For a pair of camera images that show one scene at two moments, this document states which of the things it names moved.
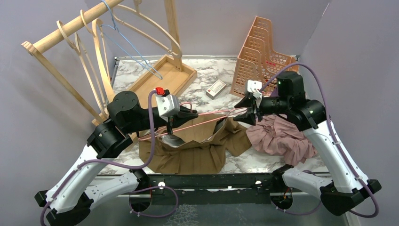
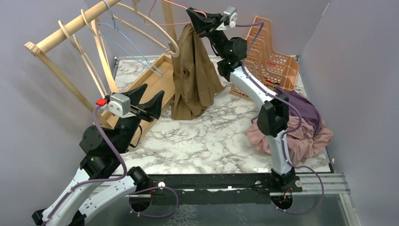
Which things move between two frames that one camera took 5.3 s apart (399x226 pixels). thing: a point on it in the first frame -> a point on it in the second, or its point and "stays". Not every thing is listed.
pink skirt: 276,134 stays
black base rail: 211,189 stays
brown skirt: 199,147 -> 196,76
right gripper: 246,101 -> 202,24
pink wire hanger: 190,106 -> 171,23
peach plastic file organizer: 257,62 stays
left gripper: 182,117 -> 153,107
